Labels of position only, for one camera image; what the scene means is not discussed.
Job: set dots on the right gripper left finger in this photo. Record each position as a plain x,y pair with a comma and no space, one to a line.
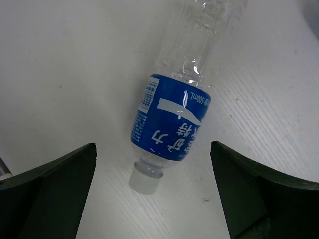
47,202

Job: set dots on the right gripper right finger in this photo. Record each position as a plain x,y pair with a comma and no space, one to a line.
262,203

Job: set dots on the blue label bottle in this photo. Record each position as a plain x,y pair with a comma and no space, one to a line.
177,94

